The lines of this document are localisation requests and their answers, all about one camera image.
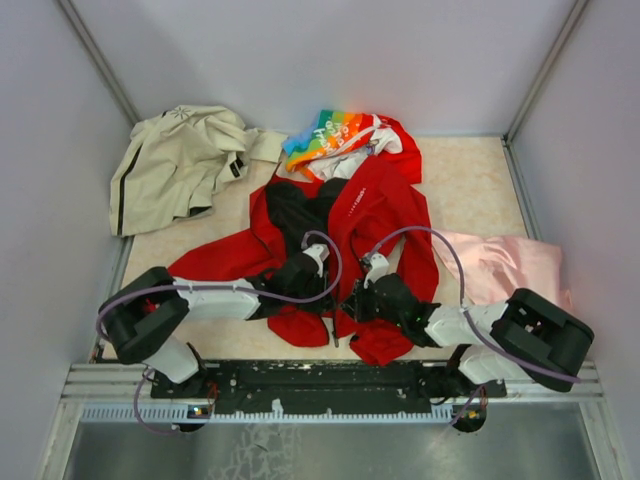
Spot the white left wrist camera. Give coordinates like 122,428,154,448
303,243,329,277

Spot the beige jacket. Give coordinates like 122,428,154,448
109,105,286,237

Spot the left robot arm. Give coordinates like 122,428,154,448
96,244,333,397

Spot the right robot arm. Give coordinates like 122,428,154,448
341,273,595,396

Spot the red jacket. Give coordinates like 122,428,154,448
167,155,441,367

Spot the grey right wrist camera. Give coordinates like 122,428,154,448
361,253,389,289

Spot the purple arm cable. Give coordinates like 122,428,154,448
360,225,584,431
95,229,344,437

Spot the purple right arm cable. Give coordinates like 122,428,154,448
360,225,584,431

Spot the pink satin cloth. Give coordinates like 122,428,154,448
433,231,573,312

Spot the right aluminium frame post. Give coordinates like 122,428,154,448
502,0,591,147

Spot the rainbow white red garment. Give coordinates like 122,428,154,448
282,110,422,184

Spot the left aluminium frame post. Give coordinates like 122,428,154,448
53,0,141,126

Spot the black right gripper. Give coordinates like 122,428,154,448
339,275,405,327

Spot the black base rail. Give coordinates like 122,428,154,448
151,360,478,415

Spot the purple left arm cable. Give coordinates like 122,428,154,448
95,229,344,437

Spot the white slotted cable duct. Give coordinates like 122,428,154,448
79,399,464,425

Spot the aluminium frame post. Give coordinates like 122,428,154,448
53,0,141,126
502,0,591,147

